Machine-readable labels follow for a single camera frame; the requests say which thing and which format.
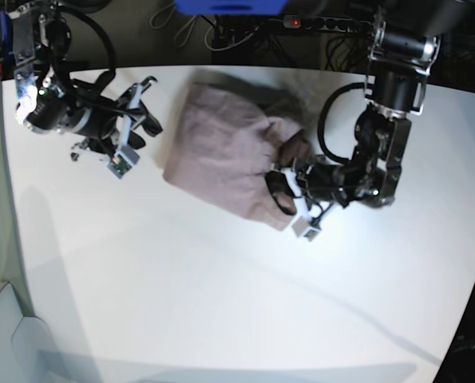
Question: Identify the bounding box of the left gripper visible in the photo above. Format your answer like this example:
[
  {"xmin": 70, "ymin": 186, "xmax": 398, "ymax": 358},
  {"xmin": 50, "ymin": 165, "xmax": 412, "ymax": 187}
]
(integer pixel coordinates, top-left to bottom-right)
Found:
[{"xmin": 265, "ymin": 156, "xmax": 353, "ymax": 228}]

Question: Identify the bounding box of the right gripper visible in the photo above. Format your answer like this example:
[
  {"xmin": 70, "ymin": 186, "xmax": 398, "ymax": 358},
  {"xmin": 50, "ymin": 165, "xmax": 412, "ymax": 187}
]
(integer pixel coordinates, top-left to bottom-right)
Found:
[{"xmin": 70, "ymin": 76, "xmax": 163, "ymax": 162}]

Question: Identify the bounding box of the mauve t-shirt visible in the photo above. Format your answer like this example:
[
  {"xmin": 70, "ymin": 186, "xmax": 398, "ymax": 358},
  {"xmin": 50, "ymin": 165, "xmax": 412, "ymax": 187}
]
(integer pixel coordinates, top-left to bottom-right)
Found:
[{"xmin": 163, "ymin": 77, "xmax": 309, "ymax": 231}]

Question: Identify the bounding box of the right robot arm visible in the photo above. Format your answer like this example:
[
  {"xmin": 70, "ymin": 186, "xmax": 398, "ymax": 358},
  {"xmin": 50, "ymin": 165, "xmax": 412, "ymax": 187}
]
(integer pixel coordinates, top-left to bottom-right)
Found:
[{"xmin": 10, "ymin": 1, "xmax": 301, "ymax": 225}]

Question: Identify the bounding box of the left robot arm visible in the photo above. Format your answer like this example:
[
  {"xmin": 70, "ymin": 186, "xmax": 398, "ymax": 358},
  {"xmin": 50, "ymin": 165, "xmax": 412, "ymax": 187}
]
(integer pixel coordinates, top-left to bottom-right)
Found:
[{"xmin": 265, "ymin": 1, "xmax": 475, "ymax": 230}]

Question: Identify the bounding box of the blue plastic bin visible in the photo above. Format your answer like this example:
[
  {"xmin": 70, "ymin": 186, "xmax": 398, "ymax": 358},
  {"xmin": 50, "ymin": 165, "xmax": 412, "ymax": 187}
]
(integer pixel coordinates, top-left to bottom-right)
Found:
[{"xmin": 175, "ymin": 0, "xmax": 287, "ymax": 16}]

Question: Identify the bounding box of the black power strip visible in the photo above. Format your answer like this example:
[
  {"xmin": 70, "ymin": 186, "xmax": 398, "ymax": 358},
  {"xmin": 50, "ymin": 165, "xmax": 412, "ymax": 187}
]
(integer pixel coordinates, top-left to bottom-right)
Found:
[{"xmin": 282, "ymin": 15, "xmax": 372, "ymax": 34}]

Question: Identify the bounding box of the grey chair seat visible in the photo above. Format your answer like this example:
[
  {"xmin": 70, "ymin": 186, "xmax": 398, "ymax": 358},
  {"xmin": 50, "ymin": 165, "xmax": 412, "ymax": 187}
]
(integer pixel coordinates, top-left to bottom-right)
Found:
[{"xmin": 0, "ymin": 281, "xmax": 102, "ymax": 383}]

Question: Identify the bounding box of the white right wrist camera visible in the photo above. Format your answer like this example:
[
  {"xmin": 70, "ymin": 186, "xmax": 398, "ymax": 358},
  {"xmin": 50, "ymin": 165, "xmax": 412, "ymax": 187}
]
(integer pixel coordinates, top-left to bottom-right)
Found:
[{"xmin": 107, "ymin": 145, "xmax": 140, "ymax": 180}]

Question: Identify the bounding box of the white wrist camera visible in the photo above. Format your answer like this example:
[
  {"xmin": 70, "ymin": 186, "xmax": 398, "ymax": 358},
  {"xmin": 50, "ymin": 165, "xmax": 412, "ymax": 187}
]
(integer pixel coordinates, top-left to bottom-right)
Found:
[
  {"xmin": 107, "ymin": 145, "xmax": 140, "ymax": 180},
  {"xmin": 291, "ymin": 216, "xmax": 321, "ymax": 242}
]

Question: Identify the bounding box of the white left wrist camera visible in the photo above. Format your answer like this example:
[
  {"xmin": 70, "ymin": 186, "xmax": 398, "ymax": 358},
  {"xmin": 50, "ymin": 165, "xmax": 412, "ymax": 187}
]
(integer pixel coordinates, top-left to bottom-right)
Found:
[{"xmin": 291, "ymin": 216, "xmax": 321, "ymax": 242}]

